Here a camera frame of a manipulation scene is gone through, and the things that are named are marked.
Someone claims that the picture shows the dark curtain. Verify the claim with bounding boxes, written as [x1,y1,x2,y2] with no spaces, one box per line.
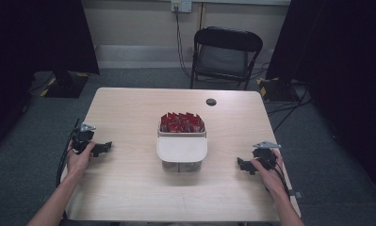
[265,0,376,202]
[0,0,101,158]

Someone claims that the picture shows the pile of red packets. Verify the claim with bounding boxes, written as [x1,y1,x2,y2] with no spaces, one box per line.
[159,111,206,134]

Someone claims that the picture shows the black folding chair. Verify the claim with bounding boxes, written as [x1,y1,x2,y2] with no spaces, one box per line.
[189,25,264,91]

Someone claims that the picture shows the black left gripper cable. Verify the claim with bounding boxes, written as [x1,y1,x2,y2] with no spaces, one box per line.
[55,118,82,188]

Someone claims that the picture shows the white wall outlet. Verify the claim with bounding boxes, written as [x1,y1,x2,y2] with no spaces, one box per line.
[170,0,193,14]

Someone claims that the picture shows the clear plastic storage box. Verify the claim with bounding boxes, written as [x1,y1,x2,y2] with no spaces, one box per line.
[157,112,208,173]

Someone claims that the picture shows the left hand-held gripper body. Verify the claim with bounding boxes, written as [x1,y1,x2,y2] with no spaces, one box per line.
[71,122,97,155]

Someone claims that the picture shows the person's left hand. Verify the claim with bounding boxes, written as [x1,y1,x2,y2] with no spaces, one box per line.
[65,139,97,178]

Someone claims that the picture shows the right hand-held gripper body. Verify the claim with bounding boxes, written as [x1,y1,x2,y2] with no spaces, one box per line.
[251,140,283,171]

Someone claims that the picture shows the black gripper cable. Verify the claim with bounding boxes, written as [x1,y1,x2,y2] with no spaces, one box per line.
[271,158,292,201]
[55,118,82,188]

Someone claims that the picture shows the black floor cables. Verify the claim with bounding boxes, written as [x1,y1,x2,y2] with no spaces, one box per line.
[264,82,314,134]

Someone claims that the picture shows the black stand base yellow tape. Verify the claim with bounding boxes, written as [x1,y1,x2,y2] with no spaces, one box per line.
[40,71,90,99]
[256,76,301,103]

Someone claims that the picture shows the person's right hand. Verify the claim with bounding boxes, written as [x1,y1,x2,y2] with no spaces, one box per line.
[250,149,286,196]

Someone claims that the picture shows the black wall cable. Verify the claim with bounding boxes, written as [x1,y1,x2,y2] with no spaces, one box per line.
[174,6,193,80]

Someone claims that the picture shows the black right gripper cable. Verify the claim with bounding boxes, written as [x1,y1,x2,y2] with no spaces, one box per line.
[271,158,292,201]

